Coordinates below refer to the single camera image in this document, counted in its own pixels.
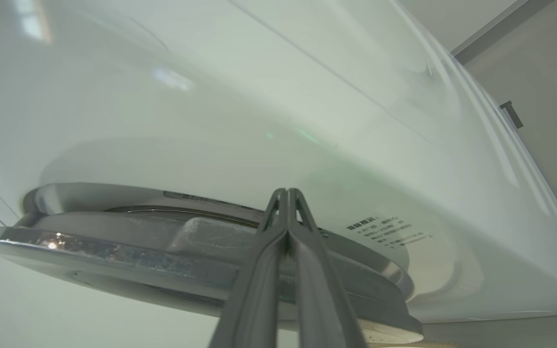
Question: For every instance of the round glass washing machine door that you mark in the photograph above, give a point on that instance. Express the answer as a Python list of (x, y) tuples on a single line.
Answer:
[(138, 246)]

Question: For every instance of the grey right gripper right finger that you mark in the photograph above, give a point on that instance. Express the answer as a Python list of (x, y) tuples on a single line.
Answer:
[(317, 299)]

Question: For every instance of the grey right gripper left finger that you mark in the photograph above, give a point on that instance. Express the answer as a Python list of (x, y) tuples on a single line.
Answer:
[(254, 290)]

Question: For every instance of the white front-load washing machine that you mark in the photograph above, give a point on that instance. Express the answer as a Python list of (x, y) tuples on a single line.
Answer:
[(259, 96)]

